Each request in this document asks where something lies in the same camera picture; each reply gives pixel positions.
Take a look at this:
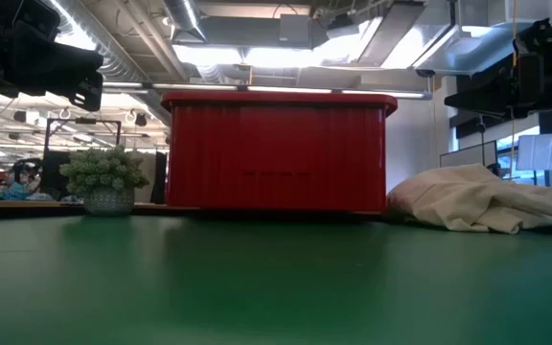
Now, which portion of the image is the black metal frame stand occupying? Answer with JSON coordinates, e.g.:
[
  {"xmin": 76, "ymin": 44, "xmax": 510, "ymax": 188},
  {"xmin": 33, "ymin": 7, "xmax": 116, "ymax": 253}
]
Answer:
[{"xmin": 42, "ymin": 117, "xmax": 123, "ymax": 197}]

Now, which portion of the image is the long ceiling light tube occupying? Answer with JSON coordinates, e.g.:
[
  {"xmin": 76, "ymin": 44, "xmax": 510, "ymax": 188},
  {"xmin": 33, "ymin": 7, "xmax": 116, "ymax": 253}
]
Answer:
[{"xmin": 102, "ymin": 80, "xmax": 433, "ymax": 101}]

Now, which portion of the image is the cream garment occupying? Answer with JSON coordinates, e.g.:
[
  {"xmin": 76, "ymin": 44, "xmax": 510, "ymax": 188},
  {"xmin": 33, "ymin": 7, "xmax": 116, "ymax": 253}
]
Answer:
[{"xmin": 386, "ymin": 163, "xmax": 552, "ymax": 236}]

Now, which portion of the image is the person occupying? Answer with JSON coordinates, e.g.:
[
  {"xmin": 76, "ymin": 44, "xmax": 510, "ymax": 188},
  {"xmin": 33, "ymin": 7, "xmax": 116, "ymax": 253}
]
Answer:
[{"xmin": 0, "ymin": 157, "xmax": 43, "ymax": 201}]

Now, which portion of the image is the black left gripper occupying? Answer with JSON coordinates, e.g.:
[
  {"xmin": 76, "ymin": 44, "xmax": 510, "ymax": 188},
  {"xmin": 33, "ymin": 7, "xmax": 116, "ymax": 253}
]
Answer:
[{"xmin": 0, "ymin": 21, "xmax": 104, "ymax": 112}]

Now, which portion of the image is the red plastic bin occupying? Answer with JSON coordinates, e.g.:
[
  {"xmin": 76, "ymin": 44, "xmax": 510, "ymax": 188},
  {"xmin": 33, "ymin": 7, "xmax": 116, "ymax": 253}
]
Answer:
[{"xmin": 160, "ymin": 91, "xmax": 399, "ymax": 215}]

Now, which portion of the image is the white screen panel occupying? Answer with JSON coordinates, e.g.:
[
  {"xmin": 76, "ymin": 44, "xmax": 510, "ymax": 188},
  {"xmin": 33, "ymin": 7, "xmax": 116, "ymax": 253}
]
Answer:
[{"xmin": 515, "ymin": 132, "xmax": 552, "ymax": 173}]

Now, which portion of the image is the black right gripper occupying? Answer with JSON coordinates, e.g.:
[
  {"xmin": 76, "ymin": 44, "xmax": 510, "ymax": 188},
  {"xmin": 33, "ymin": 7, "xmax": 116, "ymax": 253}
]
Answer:
[{"xmin": 443, "ymin": 52, "xmax": 545, "ymax": 121}]

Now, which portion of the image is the grey partition panel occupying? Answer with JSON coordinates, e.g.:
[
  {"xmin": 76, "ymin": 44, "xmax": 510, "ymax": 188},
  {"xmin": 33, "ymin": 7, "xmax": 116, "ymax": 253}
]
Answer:
[{"xmin": 438, "ymin": 140, "xmax": 499, "ymax": 169}]

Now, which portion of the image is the silver ventilation duct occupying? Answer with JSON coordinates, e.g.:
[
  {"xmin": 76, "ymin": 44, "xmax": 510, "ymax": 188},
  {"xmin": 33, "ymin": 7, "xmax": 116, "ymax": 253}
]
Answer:
[{"xmin": 162, "ymin": 0, "xmax": 208, "ymax": 44}]

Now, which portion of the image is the artificial green potted plant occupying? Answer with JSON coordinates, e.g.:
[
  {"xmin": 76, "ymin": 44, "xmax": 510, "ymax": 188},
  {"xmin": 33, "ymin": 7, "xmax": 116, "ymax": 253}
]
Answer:
[{"xmin": 58, "ymin": 145, "xmax": 151, "ymax": 217}]

